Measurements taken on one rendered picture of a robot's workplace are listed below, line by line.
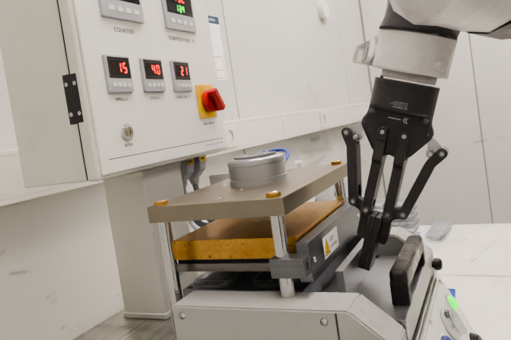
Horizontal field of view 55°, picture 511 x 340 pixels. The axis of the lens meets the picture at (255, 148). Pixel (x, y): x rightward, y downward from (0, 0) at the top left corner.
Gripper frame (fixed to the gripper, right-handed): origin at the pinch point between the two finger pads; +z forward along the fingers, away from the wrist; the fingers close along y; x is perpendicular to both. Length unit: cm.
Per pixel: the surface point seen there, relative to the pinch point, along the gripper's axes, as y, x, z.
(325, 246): -4.1, -6.3, 0.3
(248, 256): -12.0, -10.4, 2.9
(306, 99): -63, 150, -2
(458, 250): 12, 86, 25
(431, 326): 9.2, -0.5, 8.1
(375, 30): -62, 254, -43
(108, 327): -32.4, -8.5, 21.6
